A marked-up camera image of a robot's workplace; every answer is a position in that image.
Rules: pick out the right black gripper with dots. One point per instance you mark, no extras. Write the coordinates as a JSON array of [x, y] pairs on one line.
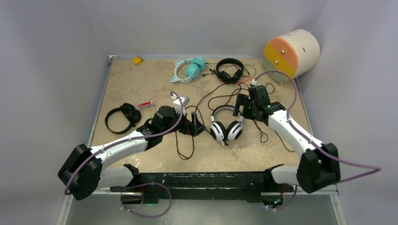
[[241, 101]]

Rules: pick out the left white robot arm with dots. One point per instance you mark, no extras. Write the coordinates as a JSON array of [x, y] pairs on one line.
[[82, 170]]

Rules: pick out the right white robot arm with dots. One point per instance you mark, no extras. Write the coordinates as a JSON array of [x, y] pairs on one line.
[[318, 166]]

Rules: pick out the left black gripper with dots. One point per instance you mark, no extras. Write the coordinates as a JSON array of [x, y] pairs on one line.
[[190, 128]]

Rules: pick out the small red object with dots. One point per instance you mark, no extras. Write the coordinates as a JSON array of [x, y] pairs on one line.
[[148, 104]]

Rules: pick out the teal cat ear headphones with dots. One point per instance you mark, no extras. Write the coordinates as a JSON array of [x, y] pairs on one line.
[[195, 67]]

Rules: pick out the yellow block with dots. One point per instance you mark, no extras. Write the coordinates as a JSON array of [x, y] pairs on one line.
[[137, 60]]

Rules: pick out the black headphones with pink mic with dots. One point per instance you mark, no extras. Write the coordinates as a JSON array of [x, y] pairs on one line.
[[231, 71]]

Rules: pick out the round drawer cabinet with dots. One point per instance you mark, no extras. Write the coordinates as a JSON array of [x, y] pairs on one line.
[[293, 53]]

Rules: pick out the white and black headphones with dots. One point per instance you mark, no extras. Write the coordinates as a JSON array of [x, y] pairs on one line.
[[221, 133]]

